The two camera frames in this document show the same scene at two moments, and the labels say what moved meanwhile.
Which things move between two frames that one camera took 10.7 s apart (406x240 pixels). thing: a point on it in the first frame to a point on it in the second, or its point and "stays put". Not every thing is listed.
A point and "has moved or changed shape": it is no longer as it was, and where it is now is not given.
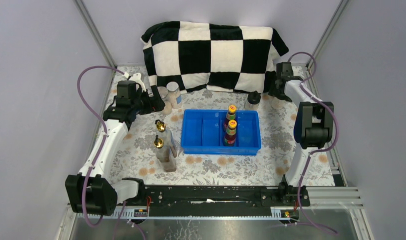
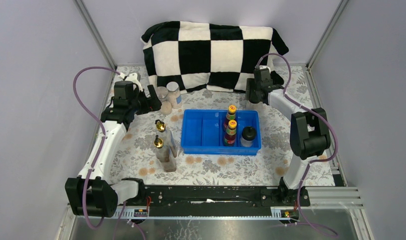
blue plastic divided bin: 202,132 stays put
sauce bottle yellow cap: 231,115 stays put
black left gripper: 156,104 stays put
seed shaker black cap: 277,104 has moved or changed shape
